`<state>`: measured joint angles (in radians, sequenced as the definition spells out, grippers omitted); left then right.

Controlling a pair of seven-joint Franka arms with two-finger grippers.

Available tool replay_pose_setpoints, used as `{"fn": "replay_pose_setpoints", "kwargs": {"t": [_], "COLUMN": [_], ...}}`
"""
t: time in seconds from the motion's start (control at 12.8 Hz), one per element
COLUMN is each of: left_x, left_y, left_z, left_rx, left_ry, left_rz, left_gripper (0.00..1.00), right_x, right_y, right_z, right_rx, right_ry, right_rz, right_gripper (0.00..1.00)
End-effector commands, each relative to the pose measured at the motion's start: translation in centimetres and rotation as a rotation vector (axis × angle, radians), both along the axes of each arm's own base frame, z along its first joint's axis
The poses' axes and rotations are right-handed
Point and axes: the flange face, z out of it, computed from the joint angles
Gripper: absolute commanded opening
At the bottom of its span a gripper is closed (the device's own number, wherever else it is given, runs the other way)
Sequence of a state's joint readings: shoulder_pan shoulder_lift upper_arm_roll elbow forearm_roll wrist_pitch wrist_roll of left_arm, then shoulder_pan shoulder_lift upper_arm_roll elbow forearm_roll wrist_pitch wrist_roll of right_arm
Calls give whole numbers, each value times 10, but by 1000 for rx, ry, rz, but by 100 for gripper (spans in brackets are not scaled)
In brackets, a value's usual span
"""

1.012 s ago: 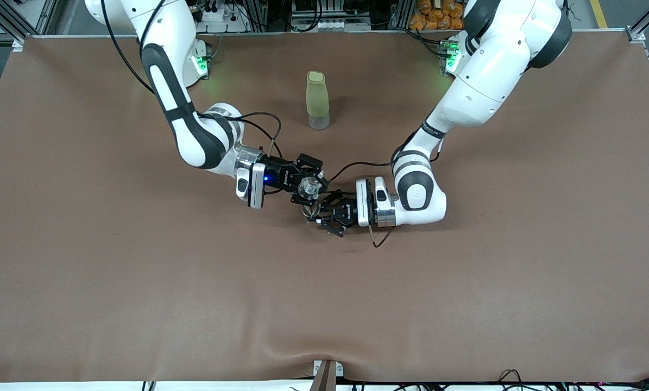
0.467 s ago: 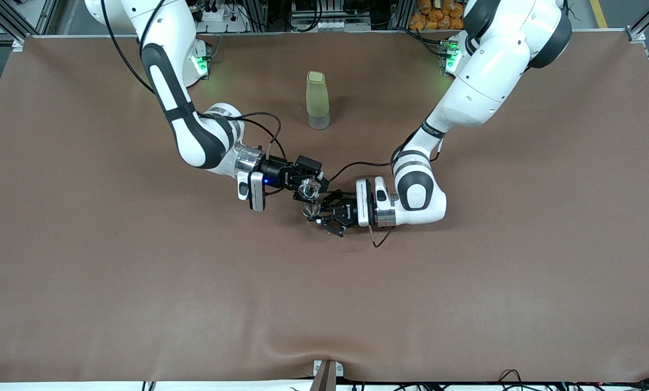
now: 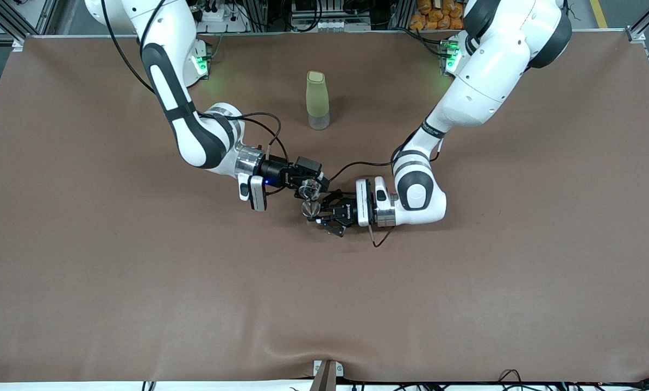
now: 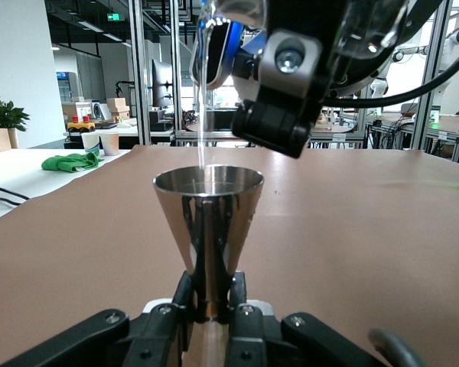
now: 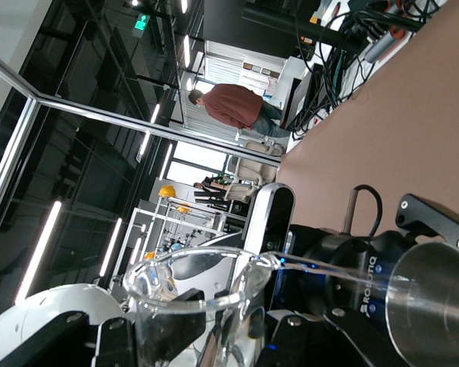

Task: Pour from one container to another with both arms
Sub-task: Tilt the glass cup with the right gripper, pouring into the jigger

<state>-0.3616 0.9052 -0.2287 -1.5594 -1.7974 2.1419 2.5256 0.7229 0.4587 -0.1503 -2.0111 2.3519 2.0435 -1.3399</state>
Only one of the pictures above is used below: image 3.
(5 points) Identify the pale green shaker bottle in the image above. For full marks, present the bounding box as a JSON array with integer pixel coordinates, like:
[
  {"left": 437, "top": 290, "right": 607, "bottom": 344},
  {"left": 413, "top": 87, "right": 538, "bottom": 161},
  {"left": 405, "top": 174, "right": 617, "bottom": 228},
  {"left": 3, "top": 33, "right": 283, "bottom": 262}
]
[{"left": 306, "top": 71, "right": 331, "bottom": 131}]

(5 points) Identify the brown table mat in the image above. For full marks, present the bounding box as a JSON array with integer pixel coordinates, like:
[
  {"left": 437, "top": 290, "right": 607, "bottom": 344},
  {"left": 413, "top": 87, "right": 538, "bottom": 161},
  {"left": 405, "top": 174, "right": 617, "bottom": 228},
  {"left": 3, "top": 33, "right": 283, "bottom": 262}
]
[{"left": 0, "top": 30, "right": 649, "bottom": 383}]

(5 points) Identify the brown stand pole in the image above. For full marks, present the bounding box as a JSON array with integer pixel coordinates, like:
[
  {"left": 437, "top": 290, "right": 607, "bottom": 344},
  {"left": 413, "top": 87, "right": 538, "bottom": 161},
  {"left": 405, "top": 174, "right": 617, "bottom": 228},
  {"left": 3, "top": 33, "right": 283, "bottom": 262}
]
[{"left": 309, "top": 361, "right": 337, "bottom": 391}]

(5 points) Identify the white power strip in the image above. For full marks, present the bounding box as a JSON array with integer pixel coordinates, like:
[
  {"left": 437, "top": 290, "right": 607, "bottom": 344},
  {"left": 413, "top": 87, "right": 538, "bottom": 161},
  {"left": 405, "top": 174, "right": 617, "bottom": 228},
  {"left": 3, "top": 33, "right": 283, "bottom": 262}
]
[{"left": 194, "top": 0, "right": 237, "bottom": 23}]

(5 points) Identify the orange bread roll pile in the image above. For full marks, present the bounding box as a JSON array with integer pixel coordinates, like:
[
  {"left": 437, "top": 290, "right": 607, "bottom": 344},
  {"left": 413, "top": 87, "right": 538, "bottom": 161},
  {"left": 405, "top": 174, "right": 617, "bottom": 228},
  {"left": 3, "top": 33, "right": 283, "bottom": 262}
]
[{"left": 408, "top": 0, "right": 469, "bottom": 31}]

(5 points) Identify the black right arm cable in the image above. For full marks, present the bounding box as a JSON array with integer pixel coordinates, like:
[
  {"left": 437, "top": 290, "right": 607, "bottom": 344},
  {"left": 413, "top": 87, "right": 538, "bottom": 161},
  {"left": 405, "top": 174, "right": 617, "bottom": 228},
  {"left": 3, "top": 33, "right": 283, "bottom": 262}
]
[{"left": 100, "top": 0, "right": 291, "bottom": 163}]

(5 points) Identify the metal clamp bracket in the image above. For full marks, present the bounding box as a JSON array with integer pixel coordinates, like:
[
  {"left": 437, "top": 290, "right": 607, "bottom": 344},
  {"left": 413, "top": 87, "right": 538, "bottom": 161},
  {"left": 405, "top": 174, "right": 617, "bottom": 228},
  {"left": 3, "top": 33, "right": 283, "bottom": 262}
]
[{"left": 312, "top": 360, "right": 345, "bottom": 378}]

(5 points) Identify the aluminium frame post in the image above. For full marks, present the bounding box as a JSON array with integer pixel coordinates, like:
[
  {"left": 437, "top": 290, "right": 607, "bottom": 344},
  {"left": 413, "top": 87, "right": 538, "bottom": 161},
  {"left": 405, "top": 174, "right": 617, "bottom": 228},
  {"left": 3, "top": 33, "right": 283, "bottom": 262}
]
[
  {"left": 0, "top": 0, "right": 59, "bottom": 52},
  {"left": 626, "top": 0, "right": 649, "bottom": 115}
]

